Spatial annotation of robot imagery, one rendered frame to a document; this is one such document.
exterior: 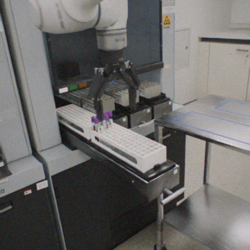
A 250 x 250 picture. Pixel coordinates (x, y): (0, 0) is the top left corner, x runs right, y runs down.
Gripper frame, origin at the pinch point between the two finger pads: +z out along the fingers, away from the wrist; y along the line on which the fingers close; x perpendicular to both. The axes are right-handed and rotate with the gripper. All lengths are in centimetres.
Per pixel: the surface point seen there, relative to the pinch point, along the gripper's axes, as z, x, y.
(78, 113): 9.6, 29.9, 1.2
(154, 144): 9.0, -13.7, 3.9
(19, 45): -21.0, 33.4, -17.0
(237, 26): 6, 130, 291
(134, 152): 8.6, -13.4, -4.3
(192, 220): 67, -6, 36
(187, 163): 97, 57, 111
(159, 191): 19.6, -22.0, -2.1
